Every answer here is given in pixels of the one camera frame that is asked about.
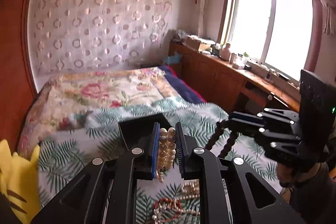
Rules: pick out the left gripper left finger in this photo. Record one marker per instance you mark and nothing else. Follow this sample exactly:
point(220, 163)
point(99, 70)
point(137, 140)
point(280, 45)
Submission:
point(105, 191)

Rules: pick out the black jewelry box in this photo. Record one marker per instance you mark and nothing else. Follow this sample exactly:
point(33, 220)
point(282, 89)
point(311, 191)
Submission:
point(132, 130)

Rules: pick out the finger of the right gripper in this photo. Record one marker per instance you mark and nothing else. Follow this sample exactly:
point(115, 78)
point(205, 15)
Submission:
point(265, 122)
point(282, 146)

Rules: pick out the wooden headboard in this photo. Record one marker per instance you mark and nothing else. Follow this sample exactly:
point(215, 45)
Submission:
point(17, 89)

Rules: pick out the person's right hand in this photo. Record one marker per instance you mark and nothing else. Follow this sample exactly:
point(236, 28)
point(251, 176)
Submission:
point(288, 176)

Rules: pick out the window with white frame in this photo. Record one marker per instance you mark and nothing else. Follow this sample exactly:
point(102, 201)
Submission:
point(282, 35)

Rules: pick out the pink bottle on cabinet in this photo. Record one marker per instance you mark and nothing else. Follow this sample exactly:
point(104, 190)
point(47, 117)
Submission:
point(225, 53)

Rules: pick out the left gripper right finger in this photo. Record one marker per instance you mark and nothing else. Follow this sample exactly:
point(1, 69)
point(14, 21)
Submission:
point(230, 191)

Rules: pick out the palm leaf print bedsheet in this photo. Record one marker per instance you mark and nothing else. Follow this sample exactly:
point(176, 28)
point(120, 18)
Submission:
point(95, 133)

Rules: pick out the blue cloth by cabinet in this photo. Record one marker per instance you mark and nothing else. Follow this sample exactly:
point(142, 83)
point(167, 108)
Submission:
point(173, 59)

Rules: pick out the yellow plush toy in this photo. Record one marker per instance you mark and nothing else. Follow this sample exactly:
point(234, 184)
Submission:
point(19, 182)

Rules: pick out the wooden window-side cabinet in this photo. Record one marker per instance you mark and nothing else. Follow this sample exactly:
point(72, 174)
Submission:
point(218, 82)

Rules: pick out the circle pattern sheer curtain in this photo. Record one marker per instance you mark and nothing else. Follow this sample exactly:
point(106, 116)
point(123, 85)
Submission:
point(81, 35)

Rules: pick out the cardboard box on cabinet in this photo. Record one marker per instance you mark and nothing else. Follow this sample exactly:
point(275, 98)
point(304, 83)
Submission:
point(198, 44)

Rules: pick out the navy blue blanket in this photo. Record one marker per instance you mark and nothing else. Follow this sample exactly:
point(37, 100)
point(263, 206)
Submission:
point(186, 92)

